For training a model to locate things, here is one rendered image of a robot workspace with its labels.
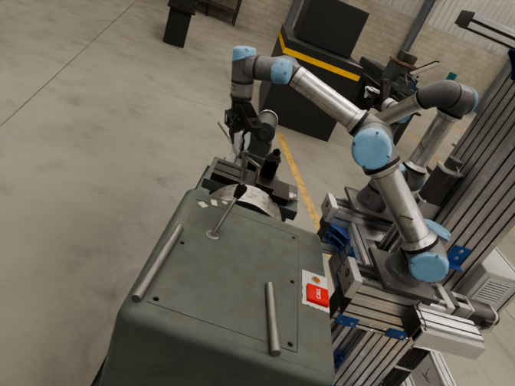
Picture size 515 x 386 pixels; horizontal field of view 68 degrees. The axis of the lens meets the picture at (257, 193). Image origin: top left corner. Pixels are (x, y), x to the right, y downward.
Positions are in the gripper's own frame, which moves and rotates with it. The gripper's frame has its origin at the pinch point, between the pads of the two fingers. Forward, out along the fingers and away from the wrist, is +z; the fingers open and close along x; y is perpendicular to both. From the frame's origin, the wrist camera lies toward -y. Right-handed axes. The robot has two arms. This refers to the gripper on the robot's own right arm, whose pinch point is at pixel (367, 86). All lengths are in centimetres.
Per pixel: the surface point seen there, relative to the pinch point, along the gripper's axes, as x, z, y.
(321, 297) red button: -90, -121, 19
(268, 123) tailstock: -41, 26, 38
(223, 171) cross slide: -79, -9, 51
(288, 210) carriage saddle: -47, -33, 60
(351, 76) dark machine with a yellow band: 216, 303, 80
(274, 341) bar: -109, -133, 16
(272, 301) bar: -105, -123, 16
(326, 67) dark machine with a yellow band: 178, 319, 75
